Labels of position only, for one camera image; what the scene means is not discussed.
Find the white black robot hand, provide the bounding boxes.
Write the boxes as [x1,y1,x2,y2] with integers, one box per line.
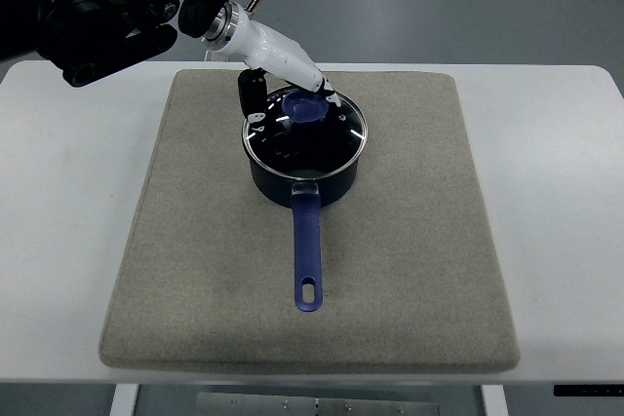
[202,2,341,132]

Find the glass lid with blue knob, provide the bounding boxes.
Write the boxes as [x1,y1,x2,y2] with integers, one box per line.
[242,87,368,179]

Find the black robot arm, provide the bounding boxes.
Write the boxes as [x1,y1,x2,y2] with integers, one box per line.
[1,0,258,87]

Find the lower metal floor plate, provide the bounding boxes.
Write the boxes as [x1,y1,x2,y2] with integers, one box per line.
[204,50,229,62]

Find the beige fabric mat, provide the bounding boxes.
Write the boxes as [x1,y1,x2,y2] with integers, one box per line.
[98,69,520,374]

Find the left white table leg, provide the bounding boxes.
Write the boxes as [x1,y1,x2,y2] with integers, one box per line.
[109,384,139,416]

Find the white table leg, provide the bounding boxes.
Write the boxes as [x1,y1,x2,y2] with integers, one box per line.
[481,385,510,416]
[109,384,139,416]

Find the right white table leg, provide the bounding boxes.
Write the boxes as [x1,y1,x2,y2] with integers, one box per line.
[481,385,510,416]

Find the black table control panel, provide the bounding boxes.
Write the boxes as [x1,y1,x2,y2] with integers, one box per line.
[553,384,624,397]

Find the dark pot with blue handle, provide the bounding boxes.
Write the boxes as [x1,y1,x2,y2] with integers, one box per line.
[243,145,364,312]

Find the metal table base plate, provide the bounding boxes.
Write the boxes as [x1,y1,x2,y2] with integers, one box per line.
[195,393,440,416]

